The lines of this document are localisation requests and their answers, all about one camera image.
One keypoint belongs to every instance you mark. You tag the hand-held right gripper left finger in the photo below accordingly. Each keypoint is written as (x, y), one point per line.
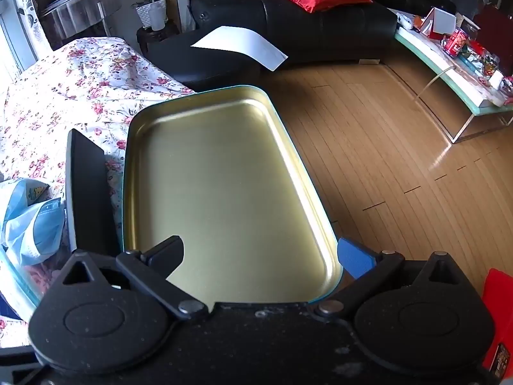
(168, 250)

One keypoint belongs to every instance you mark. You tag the gold metal tray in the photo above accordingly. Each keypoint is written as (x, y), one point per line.
(224, 188)

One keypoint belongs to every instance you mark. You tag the glass coffee table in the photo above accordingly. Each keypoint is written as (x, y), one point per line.
(437, 72)

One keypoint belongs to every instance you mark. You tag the black leather sofa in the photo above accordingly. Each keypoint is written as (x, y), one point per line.
(320, 28)

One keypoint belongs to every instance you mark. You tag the floral bed sheet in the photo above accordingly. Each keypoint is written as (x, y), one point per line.
(80, 88)

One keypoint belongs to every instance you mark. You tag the red plastic object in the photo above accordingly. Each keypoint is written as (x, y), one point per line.
(499, 308)

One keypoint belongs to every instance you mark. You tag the printed curtain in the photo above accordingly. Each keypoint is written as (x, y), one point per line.
(28, 16)

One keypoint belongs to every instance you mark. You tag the potted plant in white pot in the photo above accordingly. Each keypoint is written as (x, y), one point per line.
(154, 14)

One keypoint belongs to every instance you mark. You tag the white paper sheet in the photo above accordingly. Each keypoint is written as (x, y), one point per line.
(244, 44)

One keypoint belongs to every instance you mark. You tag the dark wooden stool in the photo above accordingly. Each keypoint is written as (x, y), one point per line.
(156, 36)

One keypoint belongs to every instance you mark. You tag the glass side table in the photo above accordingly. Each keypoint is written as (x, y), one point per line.
(80, 12)

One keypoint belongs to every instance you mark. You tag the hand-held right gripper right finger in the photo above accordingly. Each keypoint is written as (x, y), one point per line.
(352, 256)

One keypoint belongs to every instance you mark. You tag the white folded card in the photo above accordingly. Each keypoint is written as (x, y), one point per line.
(443, 22)

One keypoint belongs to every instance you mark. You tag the bag of blue face masks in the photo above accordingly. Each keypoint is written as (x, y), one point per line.
(32, 224)

